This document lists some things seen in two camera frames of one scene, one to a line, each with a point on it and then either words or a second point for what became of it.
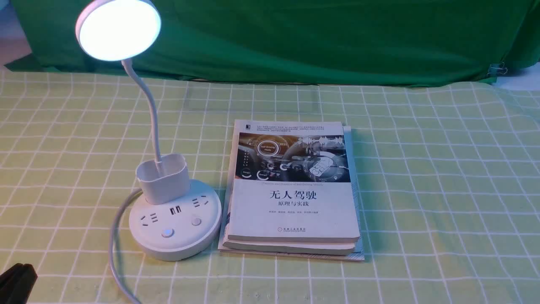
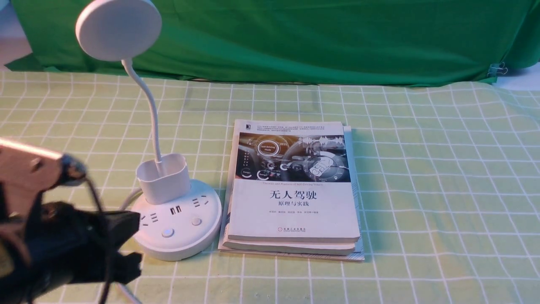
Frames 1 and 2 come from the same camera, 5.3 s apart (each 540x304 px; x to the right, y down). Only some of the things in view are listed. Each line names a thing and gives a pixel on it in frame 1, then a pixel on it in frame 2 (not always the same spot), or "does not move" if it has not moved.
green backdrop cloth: [367, 42] does not move
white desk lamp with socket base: [177, 218] does not move
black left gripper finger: [17, 283] → [65, 245]
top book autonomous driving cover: [290, 181] does not move
